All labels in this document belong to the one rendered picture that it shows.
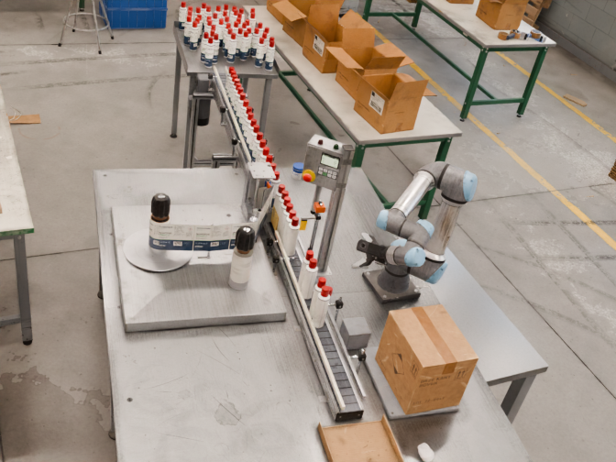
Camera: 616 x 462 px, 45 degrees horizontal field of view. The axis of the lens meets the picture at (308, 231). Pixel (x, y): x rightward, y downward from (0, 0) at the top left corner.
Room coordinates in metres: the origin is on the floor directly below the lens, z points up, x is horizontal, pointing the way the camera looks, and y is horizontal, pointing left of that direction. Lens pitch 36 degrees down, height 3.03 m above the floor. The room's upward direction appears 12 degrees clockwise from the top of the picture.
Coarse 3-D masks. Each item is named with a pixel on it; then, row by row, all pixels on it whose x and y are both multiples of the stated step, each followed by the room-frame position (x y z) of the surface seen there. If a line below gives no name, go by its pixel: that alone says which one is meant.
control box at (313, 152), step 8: (320, 136) 2.84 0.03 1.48; (312, 144) 2.76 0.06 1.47; (328, 144) 2.78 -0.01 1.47; (344, 144) 2.81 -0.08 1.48; (312, 152) 2.75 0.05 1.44; (320, 152) 2.74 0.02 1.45; (328, 152) 2.73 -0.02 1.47; (336, 152) 2.73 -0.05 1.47; (304, 160) 2.76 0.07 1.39; (312, 160) 2.74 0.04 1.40; (320, 160) 2.74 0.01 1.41; (304, 168) 2.75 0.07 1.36; (312, 168) 2.74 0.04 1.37; (328, 168) 2.73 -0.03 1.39; (312, 176) 2.74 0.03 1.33; (320, 176) 2.73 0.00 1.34; (320, 184) 2.73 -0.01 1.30; (328, 184) 2.73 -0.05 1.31; (336, 184) 2.72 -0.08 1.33
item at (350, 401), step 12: (300, 264) 2.69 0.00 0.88; (324, 324) 2.32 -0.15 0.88; (312, 336) 2.24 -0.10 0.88; (324, 336) 2.25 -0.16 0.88; (324, 348) 2.18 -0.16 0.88; (336, 360) 2.13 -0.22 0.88; (336, 372) 2.07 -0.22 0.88; (336, 384) 2.01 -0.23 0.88; (348, 384) 2.02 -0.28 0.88; (348, 396) 1.96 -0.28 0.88; (348, 408) 1.90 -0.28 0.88
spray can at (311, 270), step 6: (312, 258) 2.49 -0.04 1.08; (312, 264) 2.46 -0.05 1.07; (306, 270) 2.46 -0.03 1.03; (312, 270) 2.46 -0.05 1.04; (306, 276) 2.46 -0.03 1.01; (312, 276) 2.46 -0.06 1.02; (306, 282) 2.46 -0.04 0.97; (312, 282) 2.46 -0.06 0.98; (306, 288) 2.45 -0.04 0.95; (312, 288) 2.46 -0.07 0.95; (306, 294) 2.45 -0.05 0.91; (312, 294) 2.48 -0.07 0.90
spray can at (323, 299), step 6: (324, 288) 2.31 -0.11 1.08; (318, 294) 2.32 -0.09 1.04; (324, 294) 2.30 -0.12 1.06; (318, 300) 2.30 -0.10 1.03; (324, 300) 2.29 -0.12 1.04; (318, 306) 2.29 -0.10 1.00; (324, 306) 2.29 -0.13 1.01; (318, 312) 2.29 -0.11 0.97; (324, 312) 2.30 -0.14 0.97; (318, 318) 2.29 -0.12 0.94; (324, 318) 2.31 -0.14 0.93; (318, 324) 2.29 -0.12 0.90
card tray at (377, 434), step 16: (384, 416) 1.90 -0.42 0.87; (320, 432) 1.79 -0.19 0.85; (336, 432) 1.82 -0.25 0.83; (352, 432) 1.83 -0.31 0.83; (368, 432) 1.85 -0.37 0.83; (384, 432) 1.86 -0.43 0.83; (336, 448) 1.74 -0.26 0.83; (352, 448) 1.76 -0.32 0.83; (368, 448) 1.77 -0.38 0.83; (384, 448) 1.79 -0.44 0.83
